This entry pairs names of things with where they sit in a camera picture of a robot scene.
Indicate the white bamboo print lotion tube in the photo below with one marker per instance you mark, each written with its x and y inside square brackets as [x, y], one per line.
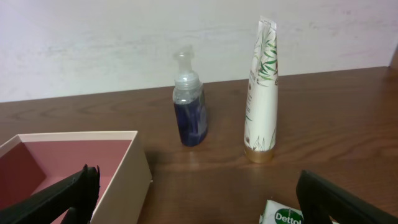
[260, 126]

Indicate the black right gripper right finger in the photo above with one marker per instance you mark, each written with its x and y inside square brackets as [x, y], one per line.
[322, 202]

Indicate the green white Dettol soap pack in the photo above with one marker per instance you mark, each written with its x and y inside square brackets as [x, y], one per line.
[276, 213]

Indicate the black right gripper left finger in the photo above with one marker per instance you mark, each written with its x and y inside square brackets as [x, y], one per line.
[75, 197]

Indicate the clear pump bottle blue liquid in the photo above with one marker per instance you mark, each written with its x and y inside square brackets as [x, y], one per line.
[189, 100]

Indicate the pink open cardboard box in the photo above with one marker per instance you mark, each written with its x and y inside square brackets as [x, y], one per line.
[33, 162]

